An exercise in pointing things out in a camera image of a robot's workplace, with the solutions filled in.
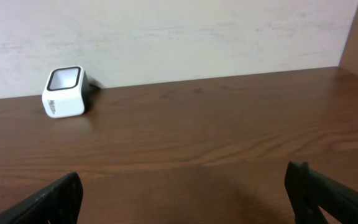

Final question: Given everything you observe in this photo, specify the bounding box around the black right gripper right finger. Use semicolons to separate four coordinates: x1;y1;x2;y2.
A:
285;162;358;224

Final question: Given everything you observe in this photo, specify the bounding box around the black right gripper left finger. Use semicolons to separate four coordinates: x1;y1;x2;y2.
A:
0;172;83;224

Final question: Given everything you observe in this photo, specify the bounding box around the white barcode scanner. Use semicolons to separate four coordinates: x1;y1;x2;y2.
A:
42;66;90;119

